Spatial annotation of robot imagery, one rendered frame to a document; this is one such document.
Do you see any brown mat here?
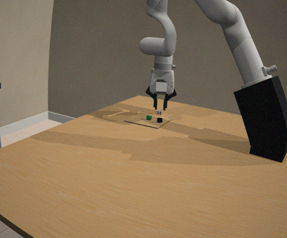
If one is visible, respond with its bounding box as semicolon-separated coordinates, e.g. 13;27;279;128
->
125;113;172;129

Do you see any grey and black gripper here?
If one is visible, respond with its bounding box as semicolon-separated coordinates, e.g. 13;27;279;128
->
146;68;176;111

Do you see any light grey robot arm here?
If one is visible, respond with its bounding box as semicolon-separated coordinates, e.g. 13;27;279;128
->
139;0;277;95

